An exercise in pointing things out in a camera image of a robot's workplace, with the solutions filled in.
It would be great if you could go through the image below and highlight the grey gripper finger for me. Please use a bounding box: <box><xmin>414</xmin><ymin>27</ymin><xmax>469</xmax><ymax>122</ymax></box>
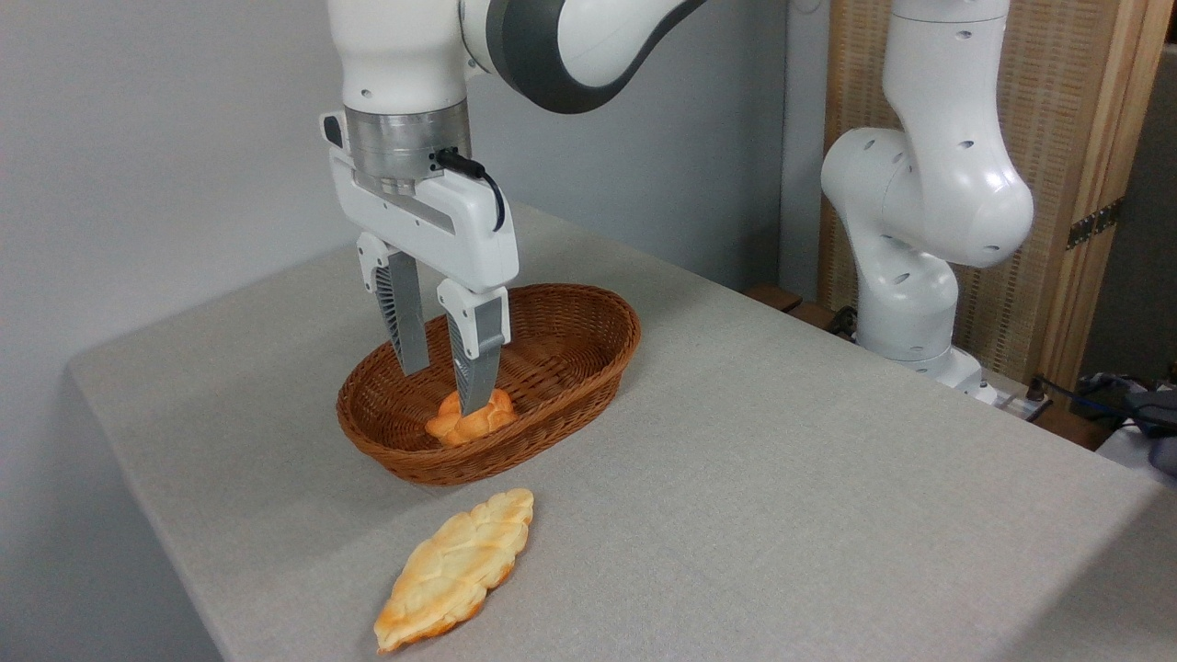
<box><xmin>435</xmin><ymin>279</ymin><xmax>512</xmax><ymax>417</ymax></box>
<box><xmin>356</xmin><ymin>231</ymin><xmax>434</xmax><ymax>377</ymax></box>

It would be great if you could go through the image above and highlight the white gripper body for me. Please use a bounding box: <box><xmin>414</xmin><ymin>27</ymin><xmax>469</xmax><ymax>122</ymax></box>
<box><xmin>319</xmin><ymin>109</ymin><xmax>521</xmax><ymax>296</ymax></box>

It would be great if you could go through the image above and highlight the round orange braided bread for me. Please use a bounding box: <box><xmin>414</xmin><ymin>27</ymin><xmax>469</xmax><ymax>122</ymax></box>
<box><xmin>424</xmin><ymin>387</ymin><xmax>520</xmax><ymax>450</ymax></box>

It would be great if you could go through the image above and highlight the long flat golden bread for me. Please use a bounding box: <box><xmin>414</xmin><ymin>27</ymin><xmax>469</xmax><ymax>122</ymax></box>
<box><xmin>372</xmin><ymin>487</ymin><xmax>537</xmax><ymax>656</ymax></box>

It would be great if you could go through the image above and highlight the brown oval wicker basket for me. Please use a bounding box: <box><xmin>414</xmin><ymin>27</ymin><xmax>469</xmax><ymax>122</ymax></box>
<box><xmin>335</xmin><ymin>282</ymin><xmax>644</xmax><ymax>487</ymax></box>

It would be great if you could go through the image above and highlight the grey tablecloth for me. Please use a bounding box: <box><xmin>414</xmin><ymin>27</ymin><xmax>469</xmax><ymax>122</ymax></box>
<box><xmin>66</xmin><ymin>202</ymin><xmax>1177</xmax><ymax>662</ymax></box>

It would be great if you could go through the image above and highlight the white power strip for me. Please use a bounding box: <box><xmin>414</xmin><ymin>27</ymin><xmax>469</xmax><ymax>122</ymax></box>
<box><xmin>986</xmin><ymin>384</ymin><xmax>1055</xmax><ymax>424</ymax></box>

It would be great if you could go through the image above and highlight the metal screen hinge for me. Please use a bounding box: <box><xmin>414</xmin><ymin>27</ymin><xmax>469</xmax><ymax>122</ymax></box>
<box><xmin>1066</xmin><ymin>197</ymin><xmax>1126</xmax><ymax>252</ymax></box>

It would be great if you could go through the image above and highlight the dark grey device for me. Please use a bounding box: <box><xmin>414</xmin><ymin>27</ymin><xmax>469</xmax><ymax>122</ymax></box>
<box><xmin>1120</xmin><ymin>390</ymin><xmax>1177</xmax><ymax>476</ymax></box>

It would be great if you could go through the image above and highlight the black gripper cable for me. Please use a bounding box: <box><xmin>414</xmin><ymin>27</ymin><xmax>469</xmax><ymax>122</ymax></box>
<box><xmin>433</xmin><ymin>147</ymin><xmax>509</xmax><ymax>234</ymax></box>

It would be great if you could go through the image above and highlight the blue cable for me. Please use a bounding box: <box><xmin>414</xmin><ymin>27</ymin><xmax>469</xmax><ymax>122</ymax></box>
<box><xmin>1037</xmin><ymin>371</ymin><xmax>1177</xmax><ymax>435</ymax></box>

